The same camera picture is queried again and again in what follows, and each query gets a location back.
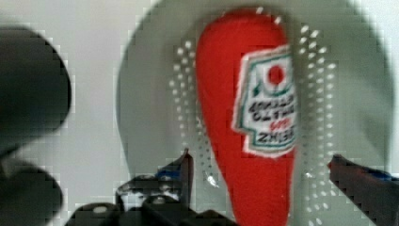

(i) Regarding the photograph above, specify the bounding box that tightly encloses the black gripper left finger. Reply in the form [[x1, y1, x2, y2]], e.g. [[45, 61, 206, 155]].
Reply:
[[65, 150, 239, 226]]

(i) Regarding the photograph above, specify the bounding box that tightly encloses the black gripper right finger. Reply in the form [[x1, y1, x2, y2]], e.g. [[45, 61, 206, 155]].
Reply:
[[327, 154, 399, 226]]

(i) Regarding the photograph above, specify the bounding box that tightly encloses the red plush ketchup bottle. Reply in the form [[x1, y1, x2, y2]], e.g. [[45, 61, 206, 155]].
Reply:
[[196, 8, 296, 226]]

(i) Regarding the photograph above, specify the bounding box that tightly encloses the green oval strainer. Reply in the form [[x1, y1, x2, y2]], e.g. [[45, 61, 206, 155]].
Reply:
[[118, 0, 397, 226]]

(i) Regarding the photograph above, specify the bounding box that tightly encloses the small black cylinder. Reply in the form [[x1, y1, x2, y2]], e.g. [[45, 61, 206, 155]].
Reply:
[[0, 165, 63, 226]]

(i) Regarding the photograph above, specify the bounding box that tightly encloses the large black cylinder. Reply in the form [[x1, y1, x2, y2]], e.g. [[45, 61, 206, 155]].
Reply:
[[0, 26, 72, 157]]

